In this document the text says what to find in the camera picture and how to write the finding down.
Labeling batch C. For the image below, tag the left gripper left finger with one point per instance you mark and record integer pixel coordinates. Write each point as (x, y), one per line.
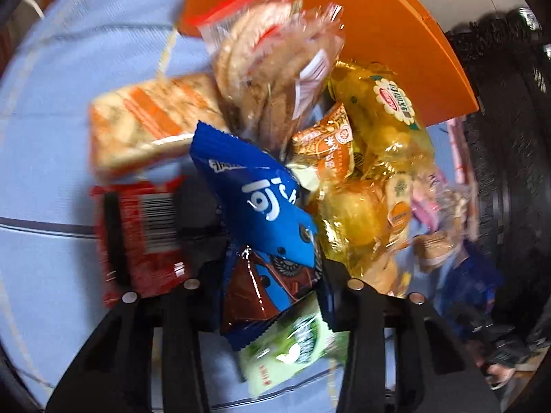
(112, 371)

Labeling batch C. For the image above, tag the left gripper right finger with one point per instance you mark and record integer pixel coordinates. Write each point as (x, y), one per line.
(402, 357)

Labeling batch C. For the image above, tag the green pea snack bag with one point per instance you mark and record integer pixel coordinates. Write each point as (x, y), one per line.
(295, 341)

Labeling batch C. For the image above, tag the pink cookie bag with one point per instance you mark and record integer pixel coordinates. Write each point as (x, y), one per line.
(449, 213)

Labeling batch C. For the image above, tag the small red snack pack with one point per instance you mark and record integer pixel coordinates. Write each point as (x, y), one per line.
(136, 228)

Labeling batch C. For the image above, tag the blue brown cookie pack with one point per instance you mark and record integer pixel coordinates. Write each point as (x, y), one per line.
(257, 289)

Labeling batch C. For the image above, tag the yellow bread bag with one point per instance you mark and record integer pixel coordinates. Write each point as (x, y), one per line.
(386, 128)

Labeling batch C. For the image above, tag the orange white small pack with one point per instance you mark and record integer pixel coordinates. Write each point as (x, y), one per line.
(323, 151)

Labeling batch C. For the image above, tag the orange cracker pack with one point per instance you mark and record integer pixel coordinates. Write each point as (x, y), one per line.
(139, 125)

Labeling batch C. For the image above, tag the clear bag brown pastry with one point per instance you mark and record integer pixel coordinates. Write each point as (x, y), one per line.
(289, 71)

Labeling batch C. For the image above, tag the red rim rice cracker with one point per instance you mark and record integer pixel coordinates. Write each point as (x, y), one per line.
(231, 32)

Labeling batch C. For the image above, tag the person's right hand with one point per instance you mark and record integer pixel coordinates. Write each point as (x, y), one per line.
(496, 375)

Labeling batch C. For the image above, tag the black dark sofa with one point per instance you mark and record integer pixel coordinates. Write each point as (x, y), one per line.
(508, 141)

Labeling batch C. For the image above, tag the pink cloth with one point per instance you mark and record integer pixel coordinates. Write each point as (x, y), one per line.
(464, 174)

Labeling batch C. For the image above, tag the orange storage box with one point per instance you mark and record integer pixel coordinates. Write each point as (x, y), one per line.
(402, 35)

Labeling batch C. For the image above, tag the blue quilted tablecloth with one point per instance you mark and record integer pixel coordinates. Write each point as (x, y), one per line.
(51, 283)

